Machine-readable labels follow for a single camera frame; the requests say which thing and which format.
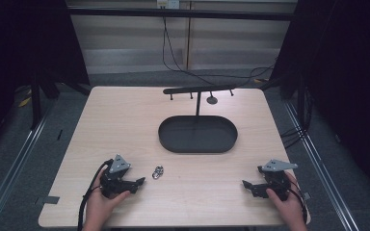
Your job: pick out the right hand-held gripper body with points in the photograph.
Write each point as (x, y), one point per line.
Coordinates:
(277, 181)

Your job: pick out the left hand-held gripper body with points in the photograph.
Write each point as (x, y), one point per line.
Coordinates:
(115, 179)

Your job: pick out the person's right hand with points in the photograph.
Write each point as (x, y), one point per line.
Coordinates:
(289, 208)

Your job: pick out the person's left hand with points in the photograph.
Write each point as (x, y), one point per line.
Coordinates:
(97, 205)

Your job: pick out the black hook stand with tray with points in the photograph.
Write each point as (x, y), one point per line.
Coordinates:
(198, 134)

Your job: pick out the grey tape strip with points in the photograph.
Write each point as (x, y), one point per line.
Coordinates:
(47, 200)

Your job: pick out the small black tape piece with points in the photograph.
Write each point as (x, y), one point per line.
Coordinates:
(59, 134)

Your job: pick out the black metal stand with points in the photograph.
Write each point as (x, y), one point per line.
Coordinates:
(36, 102)

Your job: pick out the yellow floor tape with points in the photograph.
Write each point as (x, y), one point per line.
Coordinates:
(24, 102)

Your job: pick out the black curtain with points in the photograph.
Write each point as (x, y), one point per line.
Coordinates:
(22, 45)
(343, 80)

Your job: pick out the aluminium floor rail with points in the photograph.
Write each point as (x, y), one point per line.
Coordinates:
(11, 170)
(321, 166)

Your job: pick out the black horizontal frame bar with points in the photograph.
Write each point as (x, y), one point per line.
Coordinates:
(179, 13)

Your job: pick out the white wall power outlet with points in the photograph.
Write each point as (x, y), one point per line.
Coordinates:
(168, 4)

